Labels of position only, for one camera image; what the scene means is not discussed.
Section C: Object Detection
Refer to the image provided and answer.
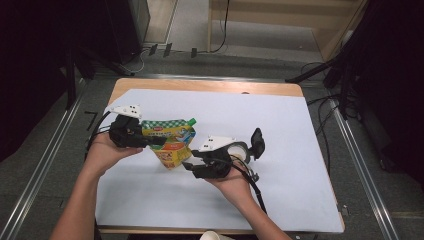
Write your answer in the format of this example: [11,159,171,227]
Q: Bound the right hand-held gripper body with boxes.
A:
[193,135,236,179]

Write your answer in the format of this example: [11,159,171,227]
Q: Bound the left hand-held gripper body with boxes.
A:
[109,104,148,149]

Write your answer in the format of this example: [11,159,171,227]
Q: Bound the printed pouch with green cap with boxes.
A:
[141,117,198,171]

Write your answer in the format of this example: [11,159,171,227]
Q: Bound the person's right hand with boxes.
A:
[204,164,256,208]

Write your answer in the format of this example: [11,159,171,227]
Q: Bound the person's left hand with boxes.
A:
[84,132,144,178]

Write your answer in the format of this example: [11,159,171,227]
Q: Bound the black L-shaped hex key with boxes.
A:
[84,110,98,132]

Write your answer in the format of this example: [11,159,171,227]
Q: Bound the white table sheet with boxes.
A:
[94,88,345,233]

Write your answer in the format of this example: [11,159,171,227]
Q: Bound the white round object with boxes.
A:
[199,230,234,240]

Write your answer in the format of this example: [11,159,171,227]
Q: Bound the black stand leg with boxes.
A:
[63,43,134,111]

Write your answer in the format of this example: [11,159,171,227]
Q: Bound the black cabinet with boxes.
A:
[99,0,151,66]

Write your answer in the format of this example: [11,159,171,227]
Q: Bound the black tripod stand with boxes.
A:
[284,33,368,121]

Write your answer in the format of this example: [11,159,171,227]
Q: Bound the left hand-held gripper black cable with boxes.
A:
[85,111,113,151]

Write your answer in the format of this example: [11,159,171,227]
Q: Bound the hand-held gripper black cable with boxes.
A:
[85,111,113,151]
[229,159,268,215]

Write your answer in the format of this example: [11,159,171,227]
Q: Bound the right hand-held gripper black cable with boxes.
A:
[229,159,268,215]

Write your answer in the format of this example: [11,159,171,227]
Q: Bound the white floor cable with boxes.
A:
[118,49,147,75]

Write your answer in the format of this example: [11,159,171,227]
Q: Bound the aluminium floor rail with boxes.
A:
[89,73,331,84]
[0,78,88,240]
[328,99,401,240]

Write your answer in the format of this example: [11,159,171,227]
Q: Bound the black floor cables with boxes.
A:
[301,61,363,174]

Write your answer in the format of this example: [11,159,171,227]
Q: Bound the thin black hanging cable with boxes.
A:
[209,0,232,54]

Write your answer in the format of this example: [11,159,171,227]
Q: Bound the light wooden frame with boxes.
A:
[208,0,369,63]

